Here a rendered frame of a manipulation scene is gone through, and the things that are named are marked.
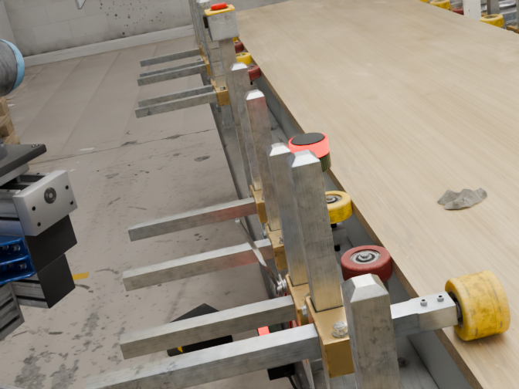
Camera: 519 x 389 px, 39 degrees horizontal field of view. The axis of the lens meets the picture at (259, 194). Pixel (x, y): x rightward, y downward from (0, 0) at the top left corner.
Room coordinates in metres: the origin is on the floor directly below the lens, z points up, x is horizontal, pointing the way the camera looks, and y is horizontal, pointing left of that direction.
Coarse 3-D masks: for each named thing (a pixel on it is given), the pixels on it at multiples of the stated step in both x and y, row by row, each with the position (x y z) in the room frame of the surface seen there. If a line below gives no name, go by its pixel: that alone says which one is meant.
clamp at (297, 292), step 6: (288, 276) 1.08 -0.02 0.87; (288, 282) 1.06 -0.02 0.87; (288, 288) 1.06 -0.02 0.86; (294, 288) 1.04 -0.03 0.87; (300, 288) 1.03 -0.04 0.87; (306, 288) 1.03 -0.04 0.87; (288, 294) 1.08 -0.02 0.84; (294, 294) 1.02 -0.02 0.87; (300, 294) 1.01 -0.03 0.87; (294, 300) 1.00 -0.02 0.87; (300, 300) 1.00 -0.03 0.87; (294, 306) 1.00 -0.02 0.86; (300, 306) 0.98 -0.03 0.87; (300, 312) 0.97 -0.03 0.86; (300, 318) 0.97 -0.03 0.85; (306, 318) 0.97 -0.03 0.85; (300, 324) 0.97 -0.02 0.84; (306, 324) 0.97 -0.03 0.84
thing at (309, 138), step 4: (296, 136) 1.09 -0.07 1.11; (300, 136) 1.08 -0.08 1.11; (304, 136) 1.08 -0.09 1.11; (308, 136) 1.08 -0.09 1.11; (312, 136) 1.07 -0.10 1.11; (316, 136) 1.07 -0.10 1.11; (320, 136) 1.06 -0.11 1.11; (324, 136) 1.06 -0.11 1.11; (292, 140) 1.07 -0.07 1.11; (296, 140) 1.07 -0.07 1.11; (300, 140) 1.06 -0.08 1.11; (304, 140) 1.06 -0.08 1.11; (308, 140) 1.05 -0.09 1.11; (312, 140) 1.05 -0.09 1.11; (316, 140) 1.05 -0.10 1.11; (320, 140) 1.04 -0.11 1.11; (292, 144) 1.06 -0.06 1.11; (296, 144) 1.05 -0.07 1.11; (300, 144) 1.04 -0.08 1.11; (304, 144) 1.04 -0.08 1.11; (308, 144) 1.04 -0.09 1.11
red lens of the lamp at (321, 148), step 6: (324, 138) 1.05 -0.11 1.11; (312, 144) 1.04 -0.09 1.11; (318, 144) 1.04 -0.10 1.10; (324, 144) 1.05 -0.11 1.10; (294, 150) 1.05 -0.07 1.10; (300, 150) 1.04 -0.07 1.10; (312, 150) 1.04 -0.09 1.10; (318, 150) 1.04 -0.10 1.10; (324, 150) 1.04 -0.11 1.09; (318, 156) 1.04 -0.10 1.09
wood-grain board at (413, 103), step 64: (320, 0) 3.77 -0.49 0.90; (384, 0) 3.40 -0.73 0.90; (256, 64) 2.60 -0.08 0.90; (320, 64) 2.40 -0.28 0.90; (384, 64) 2.24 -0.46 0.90; (448, 64) 2.09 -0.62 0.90; (512, 64) 1.96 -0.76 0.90; (320, 128) 1.73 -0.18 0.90; (384, 128) 1.64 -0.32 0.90; (448, 128) 1.55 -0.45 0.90; (512, 128) 1.48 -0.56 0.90; (384, 192) 1.27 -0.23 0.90; (512, 192) 1.17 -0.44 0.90; (448, 256) 0.99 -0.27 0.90; (512, 256) 0.95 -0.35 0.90; (512, 320) 0.79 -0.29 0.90; (512, 384) 0.67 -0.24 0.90
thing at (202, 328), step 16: (256, 304) 1.03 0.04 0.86; (272, 304) 1.02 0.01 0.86; (288, 304) 1.01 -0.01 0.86; (192, 320) 1.02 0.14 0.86; (208, 320) 1.01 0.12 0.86; (224, 320) 1.00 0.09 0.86; (240, 320) 1.00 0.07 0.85; (256, 320) 1.00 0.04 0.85; (272, 320) 1.00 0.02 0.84; (288, 320) 1.01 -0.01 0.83; (128, 336) 1.01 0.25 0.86; (144, 336) 1.00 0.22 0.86; (160, 336) 0.99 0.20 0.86; (176, 336) 0.99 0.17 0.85; (192, 336) 0.99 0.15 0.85; (208, 336) 1.00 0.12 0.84; (224, 336) 1.00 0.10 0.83; (128, 352) 0.99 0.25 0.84; (144, 352) 0.99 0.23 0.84
